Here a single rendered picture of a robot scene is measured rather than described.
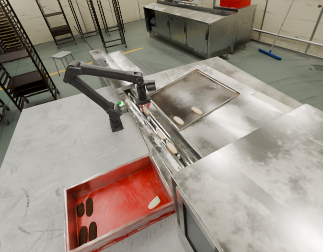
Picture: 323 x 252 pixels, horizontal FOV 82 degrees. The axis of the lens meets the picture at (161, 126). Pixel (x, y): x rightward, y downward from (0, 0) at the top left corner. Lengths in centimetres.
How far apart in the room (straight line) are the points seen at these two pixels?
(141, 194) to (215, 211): 63
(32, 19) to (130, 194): 753
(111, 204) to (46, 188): 42
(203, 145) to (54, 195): 87
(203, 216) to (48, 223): 87
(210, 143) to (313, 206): 69
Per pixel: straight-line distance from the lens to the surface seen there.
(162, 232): 94
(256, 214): 46
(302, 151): 60
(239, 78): 193
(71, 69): 119
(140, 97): 126
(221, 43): 412
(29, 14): 812
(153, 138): 121
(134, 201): 102
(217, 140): 112
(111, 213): 103
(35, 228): 118
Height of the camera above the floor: 171
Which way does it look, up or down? 41 degrees down
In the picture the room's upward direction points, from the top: 9 degrees counter-clockwise
